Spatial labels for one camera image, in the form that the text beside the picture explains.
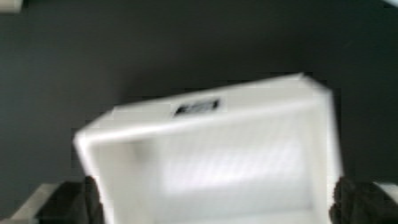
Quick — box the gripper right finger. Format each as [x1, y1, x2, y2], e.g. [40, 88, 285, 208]
[328, 177, 398, 224]

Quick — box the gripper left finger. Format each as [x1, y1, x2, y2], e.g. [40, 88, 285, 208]
[8, 175, 106, 224]

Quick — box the white drawer box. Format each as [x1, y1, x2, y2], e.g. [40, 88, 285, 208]
[72, 74, 342, 224]
[0, 0, 22, 13]

